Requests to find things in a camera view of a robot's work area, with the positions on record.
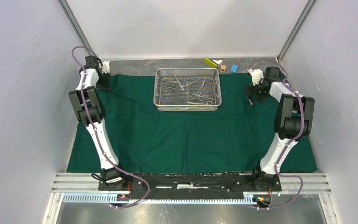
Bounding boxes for blue small block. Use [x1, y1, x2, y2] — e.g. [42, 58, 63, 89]
[230, 64, 239, 73]

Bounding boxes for brown wooden cube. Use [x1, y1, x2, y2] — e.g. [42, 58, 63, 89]
[220, 65, 227, 73]

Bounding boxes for green surgical cloth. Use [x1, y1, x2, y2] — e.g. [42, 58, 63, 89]
[66, 73, 318, 175]

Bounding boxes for metal mesh instrument tray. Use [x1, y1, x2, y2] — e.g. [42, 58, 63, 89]
[153, 68, 222, 111]

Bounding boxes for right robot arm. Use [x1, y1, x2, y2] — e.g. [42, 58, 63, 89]
[244, 67, 315, 191]

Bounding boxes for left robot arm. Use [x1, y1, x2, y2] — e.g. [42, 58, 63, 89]
[69, 56, 128, 191]

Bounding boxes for white small block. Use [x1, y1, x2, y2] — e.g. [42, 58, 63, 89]
[212, 60, 223, 69]

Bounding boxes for yellow-green lego brick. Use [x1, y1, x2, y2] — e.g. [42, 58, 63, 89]
[204, 58, 219, 69]

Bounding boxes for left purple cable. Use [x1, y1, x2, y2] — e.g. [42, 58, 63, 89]
[71, 46, 151, 210]

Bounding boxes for flat steel scalpel handle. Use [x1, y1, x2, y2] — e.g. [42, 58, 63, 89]
[185, 79, 200, 87]

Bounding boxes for steel forceps with ring handles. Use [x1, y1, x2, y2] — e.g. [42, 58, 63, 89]
[191, 79, 206, 101]

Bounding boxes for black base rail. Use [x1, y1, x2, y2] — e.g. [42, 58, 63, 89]
[91, 170, 282, 204]

